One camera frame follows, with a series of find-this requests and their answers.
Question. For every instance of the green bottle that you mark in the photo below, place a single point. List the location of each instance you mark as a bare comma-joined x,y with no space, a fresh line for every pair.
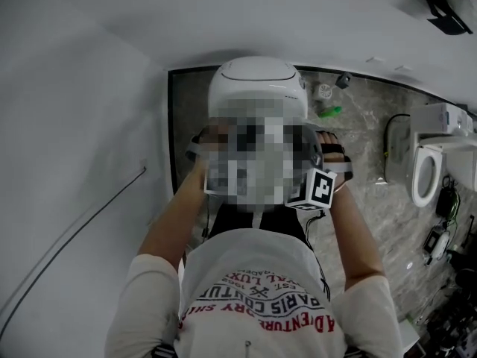
329,112

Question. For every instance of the white toilet with boxy tank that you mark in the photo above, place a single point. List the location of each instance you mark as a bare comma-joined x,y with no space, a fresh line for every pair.
428,125

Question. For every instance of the black angle valve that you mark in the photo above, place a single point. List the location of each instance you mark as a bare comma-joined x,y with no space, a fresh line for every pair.
343,80

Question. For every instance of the white and black power adapter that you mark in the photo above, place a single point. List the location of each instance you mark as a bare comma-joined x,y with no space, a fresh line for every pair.
439,244

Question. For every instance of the black wall paper holder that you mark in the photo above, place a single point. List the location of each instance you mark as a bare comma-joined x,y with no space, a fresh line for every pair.
447,13

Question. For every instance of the person's right hand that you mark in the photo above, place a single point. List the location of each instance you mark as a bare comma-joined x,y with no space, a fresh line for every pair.
328,138

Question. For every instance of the white round smart toilet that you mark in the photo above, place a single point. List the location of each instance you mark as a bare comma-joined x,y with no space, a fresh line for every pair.
257,84

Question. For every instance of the pile of dark equipment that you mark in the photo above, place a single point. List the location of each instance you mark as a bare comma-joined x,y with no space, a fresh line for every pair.
447,319

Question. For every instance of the person's white printed t-shirt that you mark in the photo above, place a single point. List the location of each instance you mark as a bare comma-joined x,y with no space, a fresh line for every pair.
253,297

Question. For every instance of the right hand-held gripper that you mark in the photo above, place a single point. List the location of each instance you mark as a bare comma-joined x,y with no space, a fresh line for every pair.
316,188

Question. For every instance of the person's black trousers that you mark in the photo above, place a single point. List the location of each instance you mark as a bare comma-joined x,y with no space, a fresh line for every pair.
275,222

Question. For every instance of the person's left forearm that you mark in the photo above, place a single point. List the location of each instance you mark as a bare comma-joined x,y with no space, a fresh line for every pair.
175,218

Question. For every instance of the white wall plate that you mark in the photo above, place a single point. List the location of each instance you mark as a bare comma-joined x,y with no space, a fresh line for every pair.
403,68
375,59

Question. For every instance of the person's left hand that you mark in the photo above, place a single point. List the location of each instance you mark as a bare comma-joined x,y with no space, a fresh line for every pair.
215,134

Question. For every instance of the white brush holder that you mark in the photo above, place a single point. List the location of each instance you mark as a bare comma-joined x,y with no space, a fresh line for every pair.
321,92

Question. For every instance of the white toilet lid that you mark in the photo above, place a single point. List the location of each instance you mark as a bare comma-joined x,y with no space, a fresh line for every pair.
261,155

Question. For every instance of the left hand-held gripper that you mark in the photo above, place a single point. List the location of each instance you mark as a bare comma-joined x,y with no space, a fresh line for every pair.
214,179

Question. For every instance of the person's right forearm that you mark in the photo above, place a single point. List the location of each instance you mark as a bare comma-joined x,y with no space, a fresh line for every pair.
354,233

